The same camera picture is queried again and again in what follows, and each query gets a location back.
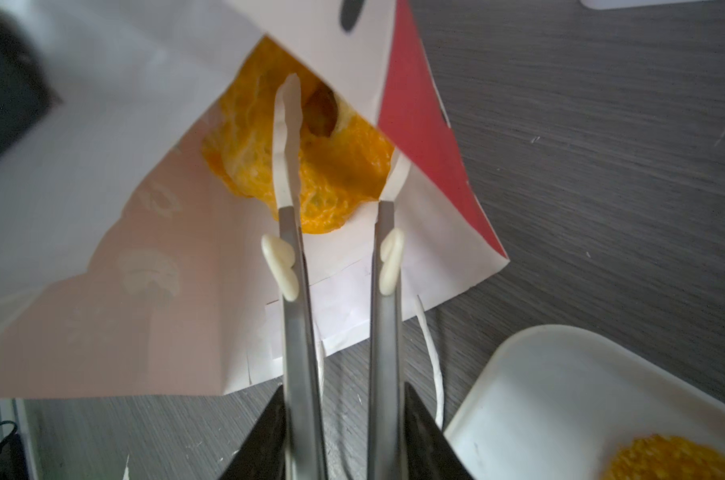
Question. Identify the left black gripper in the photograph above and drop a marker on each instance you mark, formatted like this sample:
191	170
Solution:
25	93

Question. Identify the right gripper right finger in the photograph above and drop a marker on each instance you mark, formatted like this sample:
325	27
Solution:
428	454

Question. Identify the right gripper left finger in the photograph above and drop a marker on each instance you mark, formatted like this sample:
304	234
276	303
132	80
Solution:
263	453

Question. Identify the metal white-tipped tongs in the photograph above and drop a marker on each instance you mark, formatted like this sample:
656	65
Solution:
364	291

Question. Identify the red white paper bag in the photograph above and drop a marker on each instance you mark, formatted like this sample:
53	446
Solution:
127	267

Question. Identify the sesame oval fake bread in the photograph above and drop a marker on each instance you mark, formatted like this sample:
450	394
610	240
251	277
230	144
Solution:
665	457

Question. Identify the yellow fake bread roll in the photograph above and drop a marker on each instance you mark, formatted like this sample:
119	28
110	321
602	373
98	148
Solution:
344	160

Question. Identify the white plastic tray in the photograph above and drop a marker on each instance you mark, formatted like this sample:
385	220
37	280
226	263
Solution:
557	402

